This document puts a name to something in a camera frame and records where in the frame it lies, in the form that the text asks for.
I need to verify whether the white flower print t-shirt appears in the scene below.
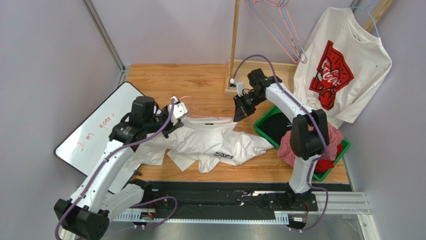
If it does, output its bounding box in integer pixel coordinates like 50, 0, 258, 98
124, 117, 273, 173

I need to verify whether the pink wire hanger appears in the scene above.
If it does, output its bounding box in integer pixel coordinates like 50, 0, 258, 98
179, 95, 230, 120
244, 0, 300, 64

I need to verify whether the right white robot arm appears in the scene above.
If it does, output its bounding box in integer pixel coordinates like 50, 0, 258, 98
230, 68, 329, 194

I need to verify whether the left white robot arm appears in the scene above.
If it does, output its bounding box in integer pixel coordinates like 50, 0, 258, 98
53, 96, 189, 240

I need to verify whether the wooden hanger rack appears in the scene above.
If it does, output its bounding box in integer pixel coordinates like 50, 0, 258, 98
224, 0, 393, 98

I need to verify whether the pink crumpled shirt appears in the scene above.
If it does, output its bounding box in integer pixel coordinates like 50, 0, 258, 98
277, 123, 344, 167

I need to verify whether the white t-shirt red print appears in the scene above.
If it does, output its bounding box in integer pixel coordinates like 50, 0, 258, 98
293, 7, 392, 129

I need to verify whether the blue hanger holding shirt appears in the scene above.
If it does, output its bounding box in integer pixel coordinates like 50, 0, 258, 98
350, 3, 381, 38

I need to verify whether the green plastic bin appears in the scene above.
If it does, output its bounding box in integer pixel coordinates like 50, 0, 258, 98
254, 106, 351, 182

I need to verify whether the black garment in bin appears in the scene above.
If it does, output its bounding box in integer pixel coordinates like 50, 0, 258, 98
258, 112, 292, 149

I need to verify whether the whiteboard with red writing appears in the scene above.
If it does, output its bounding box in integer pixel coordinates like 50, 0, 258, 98
54, 82, 144, 176

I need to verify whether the red garment in bin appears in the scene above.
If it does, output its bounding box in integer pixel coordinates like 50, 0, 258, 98
314, 143, 344, 174

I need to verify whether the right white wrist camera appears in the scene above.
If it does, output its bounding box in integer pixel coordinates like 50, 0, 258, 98
229, 78, 245, 97

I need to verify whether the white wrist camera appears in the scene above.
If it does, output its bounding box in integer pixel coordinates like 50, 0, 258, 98
167, 96, 189, 126
229, 78, 245, 97

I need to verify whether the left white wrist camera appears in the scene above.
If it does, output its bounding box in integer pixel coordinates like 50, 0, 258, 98
167, 96, 189, 126

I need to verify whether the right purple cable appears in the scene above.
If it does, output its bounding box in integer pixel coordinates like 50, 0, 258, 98
232, 54, 330, 233

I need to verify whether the purple cable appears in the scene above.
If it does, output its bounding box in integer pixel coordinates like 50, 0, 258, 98
54, 97, 179, 240
232, 54, 330, 233

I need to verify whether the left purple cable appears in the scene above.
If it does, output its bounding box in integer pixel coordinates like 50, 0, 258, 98
54, 97, 179, 240

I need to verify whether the aluminium corner frame post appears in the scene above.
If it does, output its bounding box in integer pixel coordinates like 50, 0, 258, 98
81, 0, 130, 85

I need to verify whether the blue wire hanger on rack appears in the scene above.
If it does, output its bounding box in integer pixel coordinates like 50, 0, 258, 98
248, 0, 309, 64

